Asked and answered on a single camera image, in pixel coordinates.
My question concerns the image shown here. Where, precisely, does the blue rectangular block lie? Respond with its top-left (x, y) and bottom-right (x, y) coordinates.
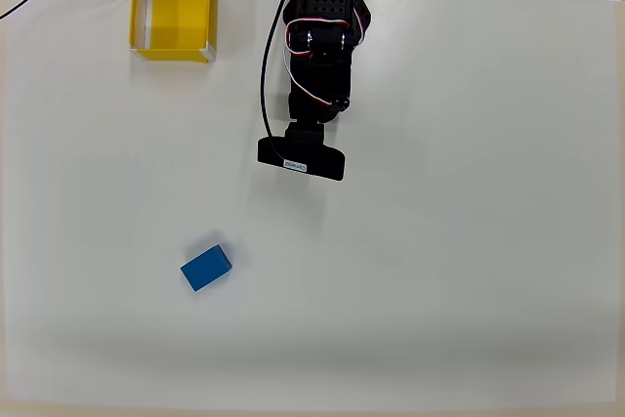
top-left (179, 243), bottom-right (234, 294)

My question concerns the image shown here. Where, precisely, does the yellow open cardboard box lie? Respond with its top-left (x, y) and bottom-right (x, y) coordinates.
top-left (128, 0), bottom-right (219, 65)

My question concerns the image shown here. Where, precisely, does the black webcam cable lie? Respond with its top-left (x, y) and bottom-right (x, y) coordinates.
top-left (260, 0), bottom-right (294, 164)

